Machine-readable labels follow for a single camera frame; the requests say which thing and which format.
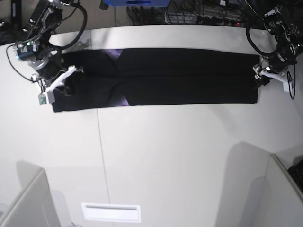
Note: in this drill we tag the black keyboard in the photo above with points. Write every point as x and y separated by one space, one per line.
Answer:
296 173

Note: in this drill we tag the white partition panel right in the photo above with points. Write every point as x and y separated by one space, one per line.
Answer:
286 201

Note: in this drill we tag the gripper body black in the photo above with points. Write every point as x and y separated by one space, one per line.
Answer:
277 61
50 67

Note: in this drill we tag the black T-shirt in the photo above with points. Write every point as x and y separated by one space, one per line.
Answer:
157 76

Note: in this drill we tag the blue plastic box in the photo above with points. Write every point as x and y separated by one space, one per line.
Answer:
155 3

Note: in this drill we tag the black power strip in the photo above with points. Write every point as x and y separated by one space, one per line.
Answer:
216 21

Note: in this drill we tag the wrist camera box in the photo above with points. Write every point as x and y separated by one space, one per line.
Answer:
46 98

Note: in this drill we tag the white partition panel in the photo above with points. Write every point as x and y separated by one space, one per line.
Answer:
33 206
286 201

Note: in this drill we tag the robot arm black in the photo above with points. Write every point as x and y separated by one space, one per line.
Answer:
278 23
34 47

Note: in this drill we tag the white partition panel left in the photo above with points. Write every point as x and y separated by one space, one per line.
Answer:
33 206

